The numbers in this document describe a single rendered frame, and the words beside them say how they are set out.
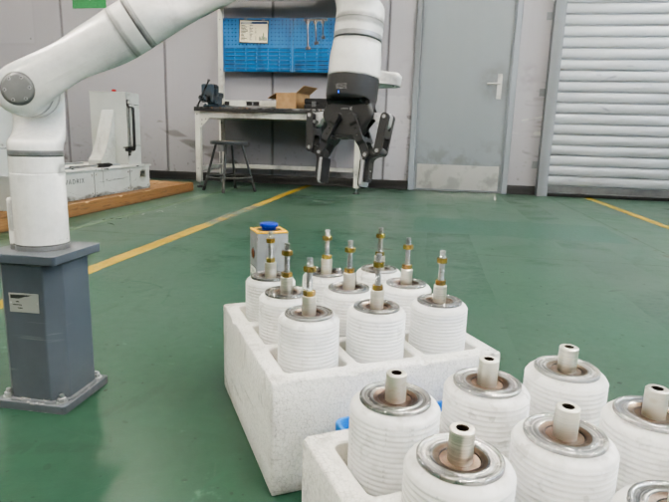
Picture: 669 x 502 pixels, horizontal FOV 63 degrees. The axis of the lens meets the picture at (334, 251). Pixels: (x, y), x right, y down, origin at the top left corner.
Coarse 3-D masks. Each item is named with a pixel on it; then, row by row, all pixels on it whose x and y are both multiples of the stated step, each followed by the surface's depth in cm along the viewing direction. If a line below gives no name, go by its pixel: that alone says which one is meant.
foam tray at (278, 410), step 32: (224, 320) 112; (224, 352) 114; (256, 352) 88; (416, 352) 90; (480, 352) 91; (256, 384) 87; (288, 384) 78; (320, 384) 80; (352, 384) 82; (416, 384) 86; (256, 416) 88; (288, 416) 79; (320, 416) 81; (256, 448) 89; (288, 448) 80; (288, 480) 81
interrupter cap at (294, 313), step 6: (294, 306) 88; (300, 306) 88; (318, 306) 88; (288, 312) 85; (294, 312) 85; (300, 312) 86; (318, 312) 86; (324, 312) 86; (330, 312) 86; (288, 318) 83; (294, 318) 82; (300, 318) 83; (306, 318) 83; (312, 318) 83; (318, 318) 83; (324, 318) 82; (330, 318) 84
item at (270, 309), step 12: (264, 300) 93; (276, 300) 92; (288, 300) 92; (300, 300) 93; (264, 312) 94; (276, 312) 92; (264, 324) 94; (276, 324) 93; (264, 336) 94; (276, 336) 93
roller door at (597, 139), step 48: (576, 0) 512; (624, 0) 506; (576, 48) 521; (624, 48) 515; (576, 96) 528; (624, 96) 521; (576, 144) 538; (624, 144) 529; (576, 192) 546; (624, 192) 538
